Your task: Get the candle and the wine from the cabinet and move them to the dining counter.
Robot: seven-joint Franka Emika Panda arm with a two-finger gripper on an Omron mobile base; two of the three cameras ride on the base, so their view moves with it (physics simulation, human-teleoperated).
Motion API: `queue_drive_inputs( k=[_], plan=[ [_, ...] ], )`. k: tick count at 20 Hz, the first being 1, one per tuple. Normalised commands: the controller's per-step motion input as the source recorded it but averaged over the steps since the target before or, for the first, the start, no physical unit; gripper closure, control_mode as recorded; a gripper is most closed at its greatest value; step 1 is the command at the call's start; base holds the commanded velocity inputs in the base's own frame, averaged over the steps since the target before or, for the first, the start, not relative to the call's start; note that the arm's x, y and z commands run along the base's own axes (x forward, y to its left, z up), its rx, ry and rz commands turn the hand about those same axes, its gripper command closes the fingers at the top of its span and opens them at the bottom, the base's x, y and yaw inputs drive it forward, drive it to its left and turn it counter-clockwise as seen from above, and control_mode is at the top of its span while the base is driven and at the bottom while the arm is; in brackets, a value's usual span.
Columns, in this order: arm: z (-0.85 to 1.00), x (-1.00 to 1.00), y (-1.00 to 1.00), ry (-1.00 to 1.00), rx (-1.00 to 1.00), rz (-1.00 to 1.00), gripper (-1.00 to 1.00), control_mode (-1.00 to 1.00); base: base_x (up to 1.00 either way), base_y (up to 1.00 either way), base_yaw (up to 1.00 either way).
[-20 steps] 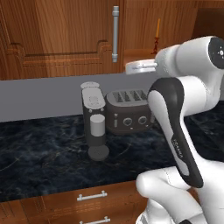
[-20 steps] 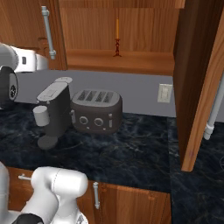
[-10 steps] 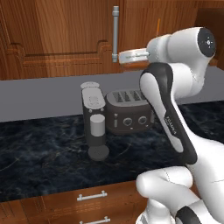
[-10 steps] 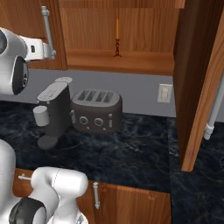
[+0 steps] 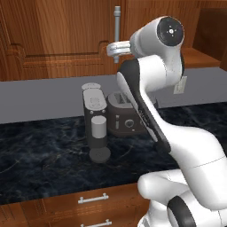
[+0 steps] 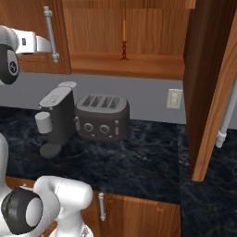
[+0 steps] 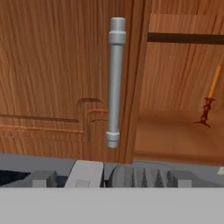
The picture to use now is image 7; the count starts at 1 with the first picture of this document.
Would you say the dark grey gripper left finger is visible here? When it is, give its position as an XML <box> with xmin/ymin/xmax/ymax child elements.
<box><xmin>1</xmin><ymin>170</ymin><xmax>59</xmax><ymax>188</ymax></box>

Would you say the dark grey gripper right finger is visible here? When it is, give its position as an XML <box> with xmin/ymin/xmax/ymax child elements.
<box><xmin>166</xmin><ymin>170</ymin><xmax>224</xmax><ymax>188</ymax></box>

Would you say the grey cabinet door handle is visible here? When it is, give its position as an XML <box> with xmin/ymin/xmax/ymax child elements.
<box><xmin>105</xmin><ymin>17</ymin><xmax>128</xmax><ymax>150</ymax></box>

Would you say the light grey block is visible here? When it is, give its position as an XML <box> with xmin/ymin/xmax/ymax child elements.
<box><xmin>64</xmin><ymin>159</ymin><xmax>105</xmax><ymax>188</ymax></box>

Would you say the grey ridged round object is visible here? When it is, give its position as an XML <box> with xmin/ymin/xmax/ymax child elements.
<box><xmin>104</xmin><ymin>164</ymin><xmax>176</xmax><ymax>188</ymax></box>

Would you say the wooden cabinet door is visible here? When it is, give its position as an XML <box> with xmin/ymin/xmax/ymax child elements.
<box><xmin>0</xmin><ymin>0</ymin><xmax>147</xmax><ymax>165</ymax></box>

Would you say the open wooden cabinet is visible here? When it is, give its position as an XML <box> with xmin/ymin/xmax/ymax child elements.
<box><xmin>132</xmin><ymin>0</ymin><xmax>224</xmax><ymax>167</ymax></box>

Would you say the orange candle in red holder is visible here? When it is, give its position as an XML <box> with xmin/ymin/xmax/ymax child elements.
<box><xmin>192</xmin><ymin>64</ymin><xmax>223</xmax><ymax>130</ymax></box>

